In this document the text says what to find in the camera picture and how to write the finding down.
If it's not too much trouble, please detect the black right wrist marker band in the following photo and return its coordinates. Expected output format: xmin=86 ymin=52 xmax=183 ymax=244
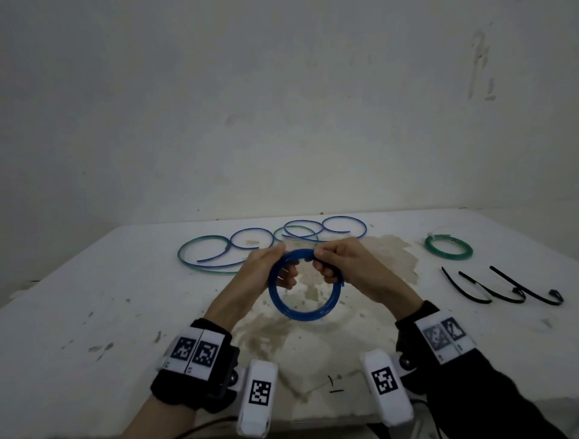
xmin=394 ymin=300 xmax=478 ymax=395

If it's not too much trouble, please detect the blue loose tube loop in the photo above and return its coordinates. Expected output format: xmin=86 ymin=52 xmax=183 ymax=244
xmin=282 ymin=220 xmax=324 ymax=240
xmin=321 ymin=215 xmax=368 ymax=239
xmin=197 ymin=227 xmax=275 ymax=264

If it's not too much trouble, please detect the green coiled tube ring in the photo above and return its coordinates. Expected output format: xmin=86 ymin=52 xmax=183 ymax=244
xmin=424 ymin=233 xmax=474 ymax=262

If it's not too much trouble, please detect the black wrist marker band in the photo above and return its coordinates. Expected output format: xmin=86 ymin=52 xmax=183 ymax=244
xmin=394 ymin=300 xmax=478 ymax=395
xmin=150 ymin=318 xmax=241 ymax=415

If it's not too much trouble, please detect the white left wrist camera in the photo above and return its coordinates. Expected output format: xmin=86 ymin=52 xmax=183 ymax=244
xmin=236 ymin=359 xmax=279 ymax=439

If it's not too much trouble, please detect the blue tube ring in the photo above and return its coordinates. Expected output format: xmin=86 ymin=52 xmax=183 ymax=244
xmin=268 ymin=248 xmax=345 ymax=323

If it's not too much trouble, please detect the black left wrist marker band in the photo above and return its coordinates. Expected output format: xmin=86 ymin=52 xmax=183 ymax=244
xmin=150 ymin=318 xmax=241 ymax=415

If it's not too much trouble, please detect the green loose tube loop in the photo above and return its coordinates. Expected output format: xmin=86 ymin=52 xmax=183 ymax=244
xmin=273 ymin=225 xmax=320 ymax=243
xmin=177 ymin=235 xmax=247 ymax=275

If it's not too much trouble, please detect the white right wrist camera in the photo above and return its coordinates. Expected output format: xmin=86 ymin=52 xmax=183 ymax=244
xmin=359 ymin=349 xmax=415 ymax=428

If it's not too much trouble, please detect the person's right forearm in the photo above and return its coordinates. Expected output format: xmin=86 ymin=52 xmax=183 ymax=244
xmin=423 ymin=347 xmax=571 ymax=439

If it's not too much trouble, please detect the dark left camera cable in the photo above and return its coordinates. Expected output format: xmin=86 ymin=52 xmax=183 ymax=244
xmin=174 ymin=416 xmax=239 ymax=439

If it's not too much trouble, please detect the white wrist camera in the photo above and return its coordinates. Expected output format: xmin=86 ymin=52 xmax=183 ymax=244
xmin=236 ymin=359 xmax=279 ymax=439
xmin=359 ymin=349 xmax=415 ymax=428

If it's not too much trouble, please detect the black zip tie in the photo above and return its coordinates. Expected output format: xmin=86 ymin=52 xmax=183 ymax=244
xmin=489 ymin=265 xmax=565 ymax=307
xmin=458 ymin=270 xmax=527 ymax=304
xmin=441 ymin=266 xmax=493 ymax=305

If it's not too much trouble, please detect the person's left forearm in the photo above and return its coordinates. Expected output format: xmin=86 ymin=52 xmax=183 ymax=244
xmin=119 ymin=393 xmax=210 ymax=439

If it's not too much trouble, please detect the person's left hand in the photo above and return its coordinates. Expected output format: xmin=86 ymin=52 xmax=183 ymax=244
xmin=204 ymin=243 xmax=300 ymax=334

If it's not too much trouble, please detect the person's right hand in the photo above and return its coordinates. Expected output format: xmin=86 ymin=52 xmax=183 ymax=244
xmin=312 ymin=237 xmax=424 ymax=323

